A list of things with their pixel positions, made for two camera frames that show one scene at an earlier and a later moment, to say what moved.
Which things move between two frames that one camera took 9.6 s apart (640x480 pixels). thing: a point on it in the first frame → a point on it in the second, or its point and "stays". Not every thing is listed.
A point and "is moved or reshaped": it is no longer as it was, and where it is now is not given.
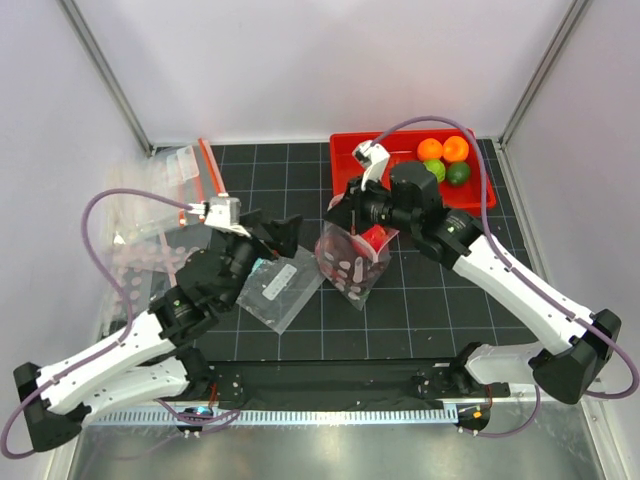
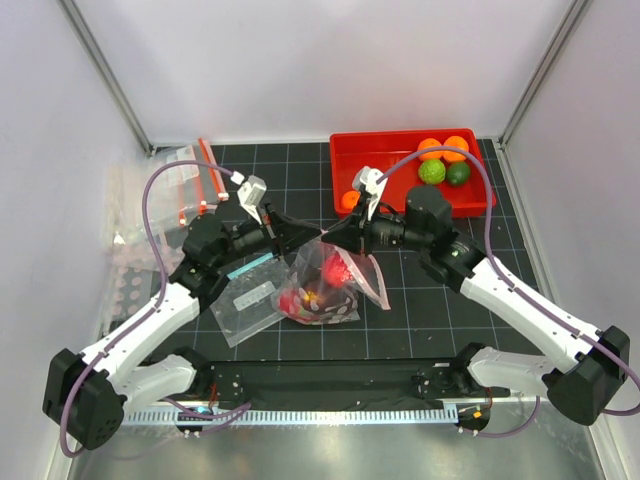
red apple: [377, 235] is moved or reshaped
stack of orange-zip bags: [187, 173] stays
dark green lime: [458, 173] stays
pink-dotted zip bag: [354, 262] is moved or reshaped
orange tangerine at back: [455, 148] stays
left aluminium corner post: [81, 28] stays
